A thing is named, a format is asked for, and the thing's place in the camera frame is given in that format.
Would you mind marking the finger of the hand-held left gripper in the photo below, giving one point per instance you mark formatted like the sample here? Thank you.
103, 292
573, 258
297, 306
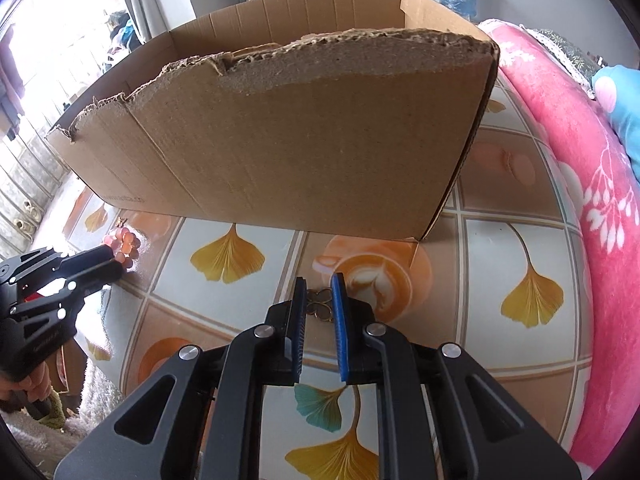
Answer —
95, 280
85, 262

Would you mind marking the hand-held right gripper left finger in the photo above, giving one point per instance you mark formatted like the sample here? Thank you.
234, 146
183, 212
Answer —
299, 330

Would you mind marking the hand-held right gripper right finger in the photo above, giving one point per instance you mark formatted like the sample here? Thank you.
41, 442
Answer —
340, 330

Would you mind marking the pile of clothes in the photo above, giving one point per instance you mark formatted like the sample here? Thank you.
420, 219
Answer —
125, 32

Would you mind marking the blue pillow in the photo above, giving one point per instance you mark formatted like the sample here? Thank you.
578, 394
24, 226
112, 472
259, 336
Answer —
622, 105

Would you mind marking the hanging dark clothes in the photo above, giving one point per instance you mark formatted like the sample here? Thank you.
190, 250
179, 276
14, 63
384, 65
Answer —
10, 85

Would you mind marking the brown cardboard box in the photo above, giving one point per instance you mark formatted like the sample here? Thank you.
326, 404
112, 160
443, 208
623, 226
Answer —
300, 160

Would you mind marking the patterned plastic tablecloth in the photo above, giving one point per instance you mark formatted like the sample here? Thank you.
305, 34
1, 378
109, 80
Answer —
500, 195

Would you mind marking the white sneaker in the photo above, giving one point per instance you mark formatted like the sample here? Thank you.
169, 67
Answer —
24, 225
29, 206

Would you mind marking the white fluffy rug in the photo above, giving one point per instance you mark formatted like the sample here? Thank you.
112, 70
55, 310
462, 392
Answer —
95, 400

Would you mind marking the pink floral blanket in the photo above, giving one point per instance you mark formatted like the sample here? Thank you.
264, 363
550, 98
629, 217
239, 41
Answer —
590, 160

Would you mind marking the person's left hand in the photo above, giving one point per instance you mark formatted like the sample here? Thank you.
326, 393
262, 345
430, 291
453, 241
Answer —
32, 387

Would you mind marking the gold butterfly pendant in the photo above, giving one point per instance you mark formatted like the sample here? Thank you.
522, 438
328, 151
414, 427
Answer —
320, 305

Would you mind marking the grey lace blanket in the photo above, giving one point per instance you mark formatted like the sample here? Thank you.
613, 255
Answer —
570, 50

